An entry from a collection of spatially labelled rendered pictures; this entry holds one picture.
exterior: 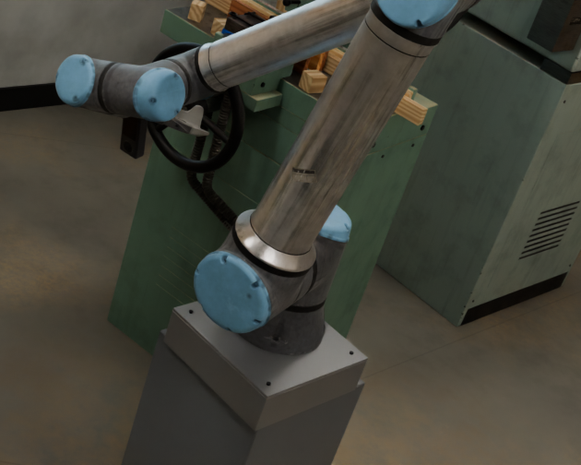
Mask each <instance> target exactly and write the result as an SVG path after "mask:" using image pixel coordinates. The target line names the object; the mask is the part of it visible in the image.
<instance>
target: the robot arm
mask: <svg viewBox="0 0 581 465"><path fill-rule="evenodd" d="M479 1H480V0H315V1H313V2H312V3H309V4H307V5H304V6H300V7H298V8H295V9H293V10H292V11H289V12H287V13H284V14H282V15H279V16H277V17H274V18H271V19H269V20H267V21H264V22H262V23H259V24H257V25H254V26H253V27H250V28H248V29H246V30H242V31H239V32H237V33H234V34H232V35H230V36H228V37H225V38H223V39H221V40H218V41H216V42H213V43H206V44H204V45H201V46H199V47H196V48H195V49H192V50H190V51H187V52H185V53H182V54H178V55H175V56H172V57H169V58H166V59H162V60H159V61H157V62H153V63H150V64H147V65H143V66H137V65H130V64H124V63H117V62H112V61H105V60H99V59H94V58H91V57H89V56H87V55H85V54H73V55H71V56H69V57H67V58H66V59H65V60H64V62H63V63H62V64H61V65H60V66H59V68H58V70H57V73H56V77H55V87H56V91H57V94H58V96H59V98H60V99H61V100H62V101H63V102H64V103H66V104H69V105H70V106H72V107H76V108H77V107H79V108H83V109H87V110H91V111H94V112H99V113H106V114H108V115H112V116H116V117H120V118H123V124H122V134H121V144H120V150H122V151H123V152H125V153H126V154H128V155H129V156H131V157H133V158H134V159H138V158H140V157H142V156H143V155H144V151H145V143H146V134H147V126H148V121H150V122H155V123H158V124H161V125H166V126H168V127H170V128H173V129H175V130H178V131H181V132H184V133H186V134H190V135H193V136H197V137H202V136H207V135H208V134H209V132H208V131H206V130H203V129H201V128H200V126H201V121H202V117H203V113H204V109H203V107H202V106H200V105H196V106H194V107H193V108H192V109H191V110H189V111H184V110H182V107H183V106H185V105H187V104H190V103H193V102H195V101H201V100H205V99H208V98H210V97H212V96H213V95H215V94H218V93H220V92H223V91H225V90H226V89H228V88H230V87H233V86H236V85H238V84H241V83H244V82H245V81H248V80H251V79H254V78H258V77H261V76H263V75H265V74H268V73H270V72H273V71H276V70H278V69H281V68H283V67H285V66H290V65H292V64H295V63H298V62H300V61H302V60H305V59H307V58H310V57H313V56H315V55H318V54H322V53H324V52H327V51H330V50H332V49H335V48H338V47H339V46H342V45H345V44H347V43H350V45H349V47H348V49H347V51H346V52H345V53H344V55H343V57H342V58H341V60H340V62H339V64H338V66H337V68H336V70H335V71H334V73H333V75H332V77H331V78H330V79H329V81H328V83H327V84H326V87H325V89H324V90H323V92H322V94H321V96H320V98H319V99H318V101H317V103H316V105H315V106H314V108H313V110H312V111H311V113H310V115H309V117H308V118H307V120H306V122H305V124H304V125H303V127H302V130H301V131H300V133H299V135H298V136H297V137H296V139H295V141H294V143H293V144H292V146H291V148H290V150H289V152H288V154H287V156H286V157H285V159H284V161H283V163H282V164H281V165H280V167H279V170H278V171H277V173H276V175H275V177H274V178H273V180H272V182H271V184H270V185H269V187H268V189H267V191H266V192H265V194H264V196H263V197H262V199H261V201H260V203H259V204H258V206H257V208H256V209H250V210H247V211H245V212H243V213H242V214H241V215H240V216H239V217H238V218H237V220H236V222H235V223H234V224H233V226H232V228H231V231H230V232H229V234H228V236H227V238H226V240H225V241H224V243H223V244H222V246H221V247H220V248H219V249H218V250H216V251H215V252H211V253H209V254H208V255H206V256H205V257H204V259H203V260H201V262H200V263H199V264H198V266H197V268H196V271H195V276H194V288H195V293H196V298H197V300H198V302H199V303H200V304H201V305H202V307H203V308H202V309H203V311H204V312H205V313H206V315H207V316H208V317H209V318H210V319H211V320H212V321H213V322H214V323H216V324H217V325H218V326H220V327H221V328H224V329H226V330H228V331H232V332H234V333H238V334H239V335H240V336H241V337H242V338H244V339H245V340H247V341H248V342H250V343H252V344H253V345H255V346H256V347H258V348H260V349H263V350H265V351H268V352H274V353H277V354H284V355H301V354H306V353H308V352H312V351H313V350H315V349H316V348H317V347H318V346H319V345H320V343H321V341H322V338H323V337H324V334H325V329H326V324H325V307H324V304H325V301H326V298H327V295H328V292H329V290H330V287H331V284H332V282H333V279H334V277H335V275H336V272H337V269H338V265H339V262H340V259H341V258H342V255H343V252H344V250H345V247H346V244H347V242H348V241H349V239H350V238H349V236H350V230H351V220H350V217H349V216H348V214H347V213H346V212H345V211H343V210H342V209H341V208H340V207H339V206H337V203H338V202H339V200H340V198H341V197H342V195H343V193H344V192H345V190H346V189H347V187H348V185H349V184H350V182H351V180H352V178H353V177H354V175H355V173H356V172H357V171H358V170H359V168H360V166H361V165H362V163H363V161H364V159H365V158H366V156H367V154H368V153H369V151H370V150H371V148H372V146H373V145H374V143H375V141H376V139H378V137H379V135H380V134H381V132H382V131H383V129H384V127H385V125H386V124H387V122H388V120H389V119H390V117H391V115H392V114H393V112H394V111H395V110H396V108H397V106H398V105H399V103H400V101H401V100H402V98H403V96H404V95H405V93H406V92H407V90H408V88H409V86H410V85H411V83H412V81H413V80H414V78H415V77H416V76H417V74H418V73H419V71H420V69H421V67H422V66H423V64H424V62H425V61H426V59H427V57H428V56H429V54H430V53H431V51H432V49H433V47H435V46H437V44H438V43H439V41H440V40H441V39H442V37H443V36H444V34H445V32H446V31H447V29H448V27H449V26H450V24H451V23H452V21H453V19H454V18H455V16H456V15H457V13H460V12H463V11H465V10H467V9H470V8H472V7H473V6H475V5H476V4H477V3H478V2H479ZM178 118H179V119H178ZM180 119H181V120H180ZM182 120H183V121H182Z"/></svg>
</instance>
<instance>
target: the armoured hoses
mask: <svg viewBox="0 0 581 465"><path fill-rule="evenodd" d="M223 96H224V97H223V100H222V103H221V106H220V111H219V116H218V121H217V123H216V126H217V127H218V128H219V129H220V130H222V131H223V132H224V133H225V130H226V127H227V126H226V125H227V123H228V120H229V114H230V111H231V102H230V98H229V94H228V91H227V90H226V91H225V92H224V94H223ZM200 128H201V129H203V130H206V131H208V128H207V127H206V126H205V125H204V124H203V123H201V126H200ZM206 137H207V136H202V137H197V136H196V138H195V143H194V146H193V148H192V153H191V156H190V159H191V160H195V161H200V158H201V155H202V152H203V148H204V145H205V142H206ZM211 144H212V145H211V146H210V147H211V148H210V151H209V154H208V158H207V159H211V158H213V157H215V156H216V155H217V154H219V152H220V149H221V146H222V145H221V144H222V140H221V139H220V138H219V137H217V136H216V135H215V134H214V135H213V139H212V142H211ZM214 172H215V171H213V172H210V173H204V176H203V179H202V184H200V182H199V180H197V179H198V178H197V176H196V173H191V172H188V171H187V172H186V173H187V175H186V177H187V181H188V184H189V185H190V186H191V187H192V189H194V191H196V193H197V195H198V196H199V197H201V199H202V200H203V202H205V204H207V206H208V208H209V209H210V210H212V212H213V213H214V215H216V217H218V219H219V221H221V223H222V224H223V225H224V226H225V227H226V228H227V230H228V231H230V230H231V228H232V226H233V224H234V223H235V222H236V220H237V218H238V217H237V215H235V212H233V210H231V209H230V207H228V205H227V204H226V202H224V200H222V198H220V197H219V196H218V194H216V192H214V190H213V188H212V182H213V181H212V180H213V177H214Z"/></svg>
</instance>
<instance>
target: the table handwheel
mask: <svg viewBox="0 0 581 465"><path fill-rule="evenodd" d="M199 46H201V44H198V43H194V42H179V43H176V44H173V45H170V46H168V47H167V48H165V49H164V50H162V51H161V52H160V53H159V54H158V55H157V56H156V57H155V58H154V60H153V61H152V63H153V62H157V61H159V60H162V59H166V58H169V57H172V56H175V55H178V54H182V53H185V52H187V51H190V50H192V49H195V48H196V47H199ZM227 91H228V94H229V98H230V102H231V132H230V135H229V136H227V135H226V134H225V133H224V132H223V131H222V130H220V129H219V128H218V127H217V126H216V125H215V124H214V123H213V122H212V121H211V120H210V119H209V118H208V117H207V114H208V113H211V112H215V111H218V110H220V106H221V103H222V100H223V97H224V96H223V94H224V93H221V94H220V95H218V98H212V97H211V98H208V99H205V100H201V101H195V102H193V103H190V104H187V105H185V106H183V107H182V110H184V111H189V110H191V109H192V108H193V107H194V106H196V105H200V106H202V107H203V109H204V113H203V117H202V121H201V123H203V124H204V125H205V126H206V127H207V128H209V129H210V130H211V131H212V132H213V133H214V134H215V135H216V136H217V137H219V138H220V139H221V140H222V141H223V142H224V143H225V146H224V147H223V149H222V150H221V151H220V153H219V154H217V155H216V156H215V157H213V158H211V159H208V160H205V161H195V160H191V159H188V158H186V157H185V156H184V155H182V154H181V153H179V152H178V151H177V150H176V149H175V148H174V147H173V146H172V145H171V144H170V143H169V141H168V140H167V138H166V137H165V136H164V134H163V132H162V130H164V129H165V128H167V127H168V126H166V125H161V124H158V123H155V122H150V121H148V131H149V133H150V135H151V137H152V139H153V141H154V143H155V144H156V146H157V147H158V149H159V150H160V152H161V153H162V154H163V155H164V156H165V157H166V158H167V159H168V160H169V161H170V162H172V163H173V164H174V165H176V166H177V167H179V168H181V169H183V170H186V171H188V172H191V173H210V172H213V171H216V170H217V169H219V168H221V167H222V166H223V165H225V164H226V163H227V162H228V161H229V160H230V159H231V158H232V157H233V155H234V154H235V152H236V150H237V149H238V148H239V145H240V143H241V140H242V137H243V130H244V121H245V113H244V104H243V95H242V92H241V89H240V86H239V84H238V85H236V86H233V87H230V88H228V89H227Z"/></svg>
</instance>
